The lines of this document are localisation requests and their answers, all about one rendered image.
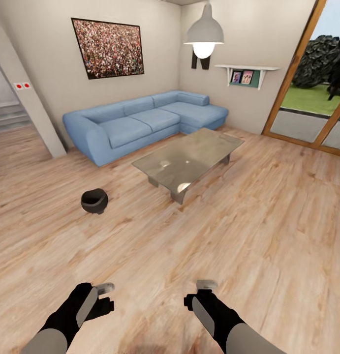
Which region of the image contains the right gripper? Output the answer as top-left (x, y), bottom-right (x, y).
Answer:
top-left (184, 294), bottom-right (196, 310)

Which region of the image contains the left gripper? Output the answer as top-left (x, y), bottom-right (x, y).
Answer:
top-left (85, 297), bottom-right (114, 321)

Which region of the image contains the cauldron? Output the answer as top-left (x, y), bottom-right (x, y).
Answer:
top-left (81, 188), bottom-right (108, 215)

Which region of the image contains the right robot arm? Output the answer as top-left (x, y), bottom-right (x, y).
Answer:
top-left (184, 280), bottom-right (287, 354)

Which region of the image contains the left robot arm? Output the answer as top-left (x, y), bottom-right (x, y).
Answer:
top-left (18, 283), bottom-right (115, 354)

